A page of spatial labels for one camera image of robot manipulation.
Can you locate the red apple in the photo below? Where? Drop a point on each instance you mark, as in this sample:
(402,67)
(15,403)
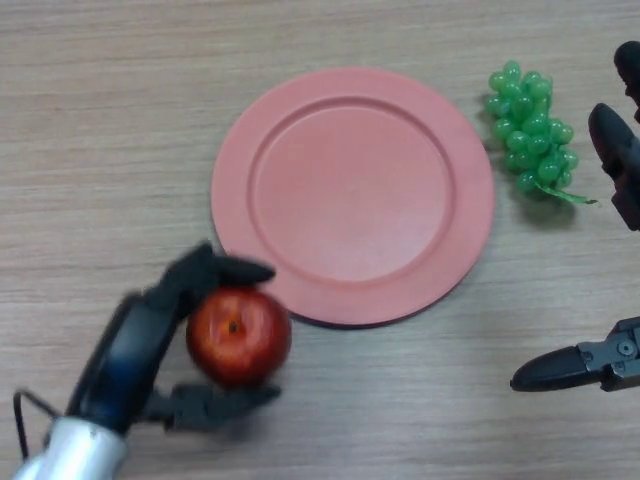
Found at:
(240,345)

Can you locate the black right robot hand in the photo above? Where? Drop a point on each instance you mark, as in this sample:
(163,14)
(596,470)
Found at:
(620,150)

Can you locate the pink round plate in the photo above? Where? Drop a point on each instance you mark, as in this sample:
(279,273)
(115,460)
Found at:
(352,200)

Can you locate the green grape bunch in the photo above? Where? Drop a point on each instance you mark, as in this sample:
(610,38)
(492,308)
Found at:
(525,130)

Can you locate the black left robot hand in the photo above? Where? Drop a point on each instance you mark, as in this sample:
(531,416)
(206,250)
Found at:
(122,360)

